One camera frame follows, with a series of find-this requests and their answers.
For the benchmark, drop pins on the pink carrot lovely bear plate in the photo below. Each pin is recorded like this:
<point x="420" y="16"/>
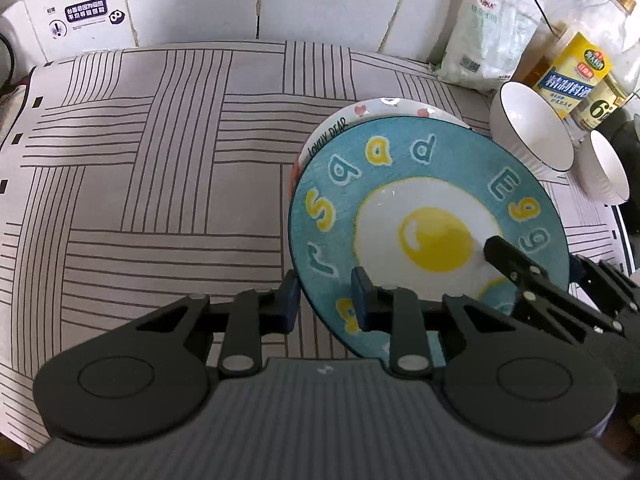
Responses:
<point x="354" y="114"/>

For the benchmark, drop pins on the cooking wine bottle yellow label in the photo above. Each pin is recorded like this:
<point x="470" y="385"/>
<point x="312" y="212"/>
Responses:
<point x="565" y="68"/>

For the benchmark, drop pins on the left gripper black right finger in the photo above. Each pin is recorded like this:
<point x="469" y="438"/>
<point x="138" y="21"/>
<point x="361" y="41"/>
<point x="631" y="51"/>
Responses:
<point x="396" y="311"/>

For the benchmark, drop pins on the small white bowl near vinegar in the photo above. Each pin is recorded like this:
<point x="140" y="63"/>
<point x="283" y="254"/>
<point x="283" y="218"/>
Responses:
<point x="600" y="172"/>

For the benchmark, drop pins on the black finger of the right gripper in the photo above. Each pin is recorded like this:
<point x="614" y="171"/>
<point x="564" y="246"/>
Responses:
<point x="609" y="289"/>
<point x="527" y="276"/>

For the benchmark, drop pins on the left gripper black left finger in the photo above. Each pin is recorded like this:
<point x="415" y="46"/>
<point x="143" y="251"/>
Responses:
<point x="250" y="316"/>

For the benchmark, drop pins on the striped white tablecloth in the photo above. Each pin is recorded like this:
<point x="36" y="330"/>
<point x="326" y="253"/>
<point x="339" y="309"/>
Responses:
<point x="132" y="177"/>

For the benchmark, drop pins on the teal fried egg plate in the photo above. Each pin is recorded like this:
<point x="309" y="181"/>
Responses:
<point x="412" y="201"/>

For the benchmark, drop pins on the white salt bag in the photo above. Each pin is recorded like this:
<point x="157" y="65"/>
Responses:
<point x="487" y="42"/>

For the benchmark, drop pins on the white vinegar bottle yellow cap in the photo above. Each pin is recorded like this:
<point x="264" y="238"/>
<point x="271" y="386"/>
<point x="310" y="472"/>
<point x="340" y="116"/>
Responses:
<point x="601" y="102"/>

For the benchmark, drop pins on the wall sticker label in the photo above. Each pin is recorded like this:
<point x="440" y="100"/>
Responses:
<point x="68" y="27"/>

